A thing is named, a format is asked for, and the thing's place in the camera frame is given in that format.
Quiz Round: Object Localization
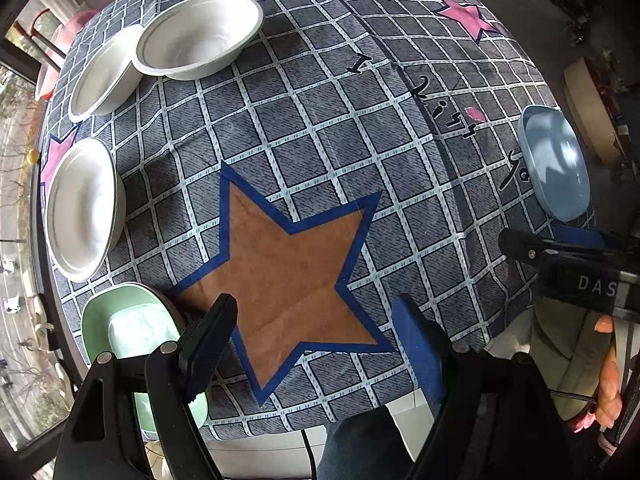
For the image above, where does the grey checked star tablecloth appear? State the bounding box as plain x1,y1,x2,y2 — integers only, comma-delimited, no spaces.
38,0,599,442

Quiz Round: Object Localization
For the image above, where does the person right hand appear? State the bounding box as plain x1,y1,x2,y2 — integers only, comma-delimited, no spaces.
564,311,623,432

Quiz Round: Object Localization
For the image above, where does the green square plate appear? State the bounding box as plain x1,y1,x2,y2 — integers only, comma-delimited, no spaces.
80,282,210,436

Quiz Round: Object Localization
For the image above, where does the black cable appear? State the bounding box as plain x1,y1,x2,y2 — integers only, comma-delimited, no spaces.
299,428,319,480

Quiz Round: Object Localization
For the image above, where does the blue square plate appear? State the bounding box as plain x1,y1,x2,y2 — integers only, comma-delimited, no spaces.
518,104,591,222

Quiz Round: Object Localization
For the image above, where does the white paper bowl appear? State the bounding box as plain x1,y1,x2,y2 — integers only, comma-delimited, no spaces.
132,0,264,80
68,24,143,124
44,139,127,283

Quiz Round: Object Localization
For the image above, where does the person leg in jeans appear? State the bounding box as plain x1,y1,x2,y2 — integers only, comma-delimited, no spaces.
317,406,414,480

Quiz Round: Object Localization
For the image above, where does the red plastic bucket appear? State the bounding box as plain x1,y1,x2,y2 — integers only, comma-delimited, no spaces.
29,9,98,101

